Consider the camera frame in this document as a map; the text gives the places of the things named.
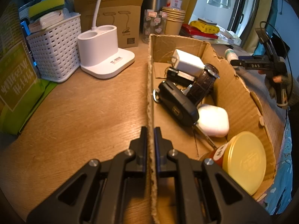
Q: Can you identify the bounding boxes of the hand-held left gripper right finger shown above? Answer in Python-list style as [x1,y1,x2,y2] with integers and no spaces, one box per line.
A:
[154,126,272,224]

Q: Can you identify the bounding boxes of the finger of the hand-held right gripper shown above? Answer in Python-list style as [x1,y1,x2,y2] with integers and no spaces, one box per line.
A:
[230,59,275,72]

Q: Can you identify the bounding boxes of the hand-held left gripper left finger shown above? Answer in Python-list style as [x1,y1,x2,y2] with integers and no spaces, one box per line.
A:
[26,126,149,224]

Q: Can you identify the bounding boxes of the white pill bottle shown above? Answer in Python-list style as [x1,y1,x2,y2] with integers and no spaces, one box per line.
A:
[225,49,239,62]

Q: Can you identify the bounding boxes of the brown cardboard box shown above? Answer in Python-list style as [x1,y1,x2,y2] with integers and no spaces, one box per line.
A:
[147,34,277,224]

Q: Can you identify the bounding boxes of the black car key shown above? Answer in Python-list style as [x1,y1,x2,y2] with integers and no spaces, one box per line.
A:
[153,80,218,149]

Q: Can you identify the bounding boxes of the black strap wristwatch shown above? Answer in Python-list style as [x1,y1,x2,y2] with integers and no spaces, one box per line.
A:
[186,63,220,105]

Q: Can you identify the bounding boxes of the white earbuds case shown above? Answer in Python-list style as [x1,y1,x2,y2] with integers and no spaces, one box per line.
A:
[196,104,230,138]

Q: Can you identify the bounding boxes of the white charger plug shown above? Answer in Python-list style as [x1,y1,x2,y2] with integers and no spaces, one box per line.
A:
[167,49,205,77]

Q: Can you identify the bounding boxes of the small black flashlight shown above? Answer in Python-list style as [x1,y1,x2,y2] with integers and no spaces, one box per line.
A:
[166,67,195,87]

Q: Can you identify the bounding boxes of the pink can yellow lid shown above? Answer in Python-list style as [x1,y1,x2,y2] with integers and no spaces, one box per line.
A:
[204,131,267,196]

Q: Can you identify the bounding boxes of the person's right hand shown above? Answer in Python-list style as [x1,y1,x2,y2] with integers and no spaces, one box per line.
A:
[264,74,294,108]

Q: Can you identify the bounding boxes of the black monitor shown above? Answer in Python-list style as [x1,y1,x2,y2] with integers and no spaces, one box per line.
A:
[272,34,291,57]

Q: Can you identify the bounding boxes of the white tissue packet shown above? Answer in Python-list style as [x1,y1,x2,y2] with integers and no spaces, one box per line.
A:
[219,29,234,43]

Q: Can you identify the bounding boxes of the blue curtain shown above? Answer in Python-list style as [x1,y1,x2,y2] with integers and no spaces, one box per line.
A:
[253,0,284,56]

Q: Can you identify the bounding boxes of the yellow wipes packet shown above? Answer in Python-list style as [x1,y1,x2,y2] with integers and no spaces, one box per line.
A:
[189,21,220,33]

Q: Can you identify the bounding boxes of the red flat box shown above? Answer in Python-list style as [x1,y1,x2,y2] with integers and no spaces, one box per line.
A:
[181,23,219,40]

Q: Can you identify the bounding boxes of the stack of paper cups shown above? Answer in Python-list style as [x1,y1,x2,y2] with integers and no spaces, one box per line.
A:
[161,7,186,35]

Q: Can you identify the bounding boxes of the white desk lamp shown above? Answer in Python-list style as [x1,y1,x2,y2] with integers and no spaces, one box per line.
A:
[77,0,136,79]

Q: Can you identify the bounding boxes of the blue printed blanket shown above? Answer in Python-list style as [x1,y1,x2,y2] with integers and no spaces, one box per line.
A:
[255,126,295,215]

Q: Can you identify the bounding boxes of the steel tumbler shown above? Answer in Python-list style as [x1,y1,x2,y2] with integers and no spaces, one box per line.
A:
[143,0,168,12]

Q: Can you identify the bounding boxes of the white plastic basket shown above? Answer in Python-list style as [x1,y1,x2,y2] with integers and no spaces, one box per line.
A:
[26,13,82,83]

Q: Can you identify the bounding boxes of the brown lamp carton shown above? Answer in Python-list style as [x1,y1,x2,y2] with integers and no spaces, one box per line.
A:
[71,0,148,48]

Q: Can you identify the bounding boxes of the large green packet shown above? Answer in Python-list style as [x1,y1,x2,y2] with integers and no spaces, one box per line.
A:
[0,3,58,136]

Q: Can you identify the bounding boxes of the white napkin pack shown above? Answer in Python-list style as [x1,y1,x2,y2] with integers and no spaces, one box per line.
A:
[28,10,64,32]

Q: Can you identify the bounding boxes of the green yellow sponge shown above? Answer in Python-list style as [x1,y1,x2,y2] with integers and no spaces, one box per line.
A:
[28,0,66,20]

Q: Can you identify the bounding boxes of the black door frame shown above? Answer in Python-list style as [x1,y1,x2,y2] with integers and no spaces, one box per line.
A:
[228,0,261,32]

